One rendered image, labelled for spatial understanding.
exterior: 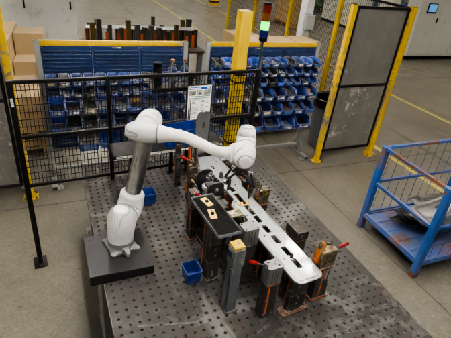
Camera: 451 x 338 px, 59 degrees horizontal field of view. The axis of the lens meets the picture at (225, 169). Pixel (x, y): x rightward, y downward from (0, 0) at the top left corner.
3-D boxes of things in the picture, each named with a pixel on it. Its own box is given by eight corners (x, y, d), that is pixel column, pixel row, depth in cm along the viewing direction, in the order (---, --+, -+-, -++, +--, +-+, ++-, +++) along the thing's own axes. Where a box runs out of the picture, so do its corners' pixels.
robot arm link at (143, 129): (155, 126, 205) (160, 117, 217) (121, 123, 205) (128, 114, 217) (156, 149, 211) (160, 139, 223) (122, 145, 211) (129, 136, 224)
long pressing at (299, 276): (329, 275, 208) (329, 273, 207) (294, 287, 198) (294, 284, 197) (216, 155, 312) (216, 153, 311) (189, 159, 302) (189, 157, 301)
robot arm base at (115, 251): (113, 262, 231) (113, 255, 229) (101, 241, 247) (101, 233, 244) (143, 253, 241) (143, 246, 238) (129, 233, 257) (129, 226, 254)
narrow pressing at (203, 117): (207, 151, 313) (211, 111, 296) (194, 153, 308) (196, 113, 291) (207, 151, 314) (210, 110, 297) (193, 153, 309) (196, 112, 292)
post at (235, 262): (237, 310, 218) (247, 249, 196) (225, 314, 215) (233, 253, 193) (231, 300, 223) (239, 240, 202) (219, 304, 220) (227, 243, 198)
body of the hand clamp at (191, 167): (196, 207, 297) (199, 167, 280) (187, 209, 295) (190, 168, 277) (192, 203, 302) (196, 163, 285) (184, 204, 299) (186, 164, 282)
